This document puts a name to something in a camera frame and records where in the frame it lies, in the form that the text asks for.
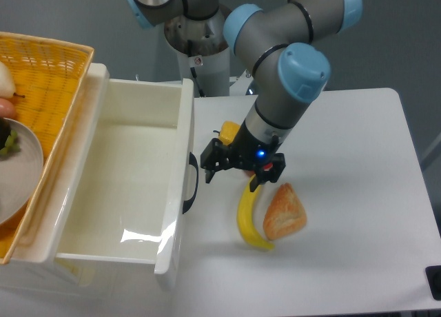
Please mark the red bell pepper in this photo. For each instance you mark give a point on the red bell pepper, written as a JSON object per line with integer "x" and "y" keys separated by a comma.
{"x": 266, "y": 167}

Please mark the pink peach fruit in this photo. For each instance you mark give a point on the pink peach fruit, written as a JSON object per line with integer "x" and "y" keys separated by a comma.
{"x": 7, "y": 109}

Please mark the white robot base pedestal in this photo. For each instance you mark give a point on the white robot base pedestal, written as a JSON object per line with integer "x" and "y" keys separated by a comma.
{"x": 194, "y": 31}

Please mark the green grapes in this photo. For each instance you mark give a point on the green grapes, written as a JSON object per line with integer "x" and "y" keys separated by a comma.
{"x": 9, "y": 142}

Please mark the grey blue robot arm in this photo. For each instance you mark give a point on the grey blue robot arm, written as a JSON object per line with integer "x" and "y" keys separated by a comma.
{"x": 276, "y": 49}

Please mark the yellow woven basket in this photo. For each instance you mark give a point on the yellow woven basket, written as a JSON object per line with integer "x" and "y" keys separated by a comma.
{"x": 50, "y": 73}

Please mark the black top drawer handle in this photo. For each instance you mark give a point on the black top drawer handle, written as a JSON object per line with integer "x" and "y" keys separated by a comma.
{"x": 192, "y": 183}

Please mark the black object at edge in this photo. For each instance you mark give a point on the black object at edge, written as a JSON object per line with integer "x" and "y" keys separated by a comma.
{"x": 433, "y": 274}

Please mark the white drawer cabinet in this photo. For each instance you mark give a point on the white drawer cabinet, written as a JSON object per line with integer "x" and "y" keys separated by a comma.
{"x": 34, "y": 263}

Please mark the yellow bell pepper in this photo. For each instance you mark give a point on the yellow bell pepper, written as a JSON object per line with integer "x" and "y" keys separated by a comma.
{"x": 228, "y": 132}

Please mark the triangular pastry bread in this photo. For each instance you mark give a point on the triangular pastry bread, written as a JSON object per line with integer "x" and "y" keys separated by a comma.
{"x": 285, "y": 215}

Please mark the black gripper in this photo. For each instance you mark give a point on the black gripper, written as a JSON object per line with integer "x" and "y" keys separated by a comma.
{"x": 246, "y": 152}

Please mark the yellow banana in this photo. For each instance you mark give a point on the yellow banana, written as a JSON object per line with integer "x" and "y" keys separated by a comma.
{"x": 245, "y": 222}

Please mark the white plate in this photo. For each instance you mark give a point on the white plate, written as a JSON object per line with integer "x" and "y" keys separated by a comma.
{"x": 20, "y": 171}

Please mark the pale pear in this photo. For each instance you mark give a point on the pale pear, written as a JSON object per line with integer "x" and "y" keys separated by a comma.
{"x": 8, "y": 87}

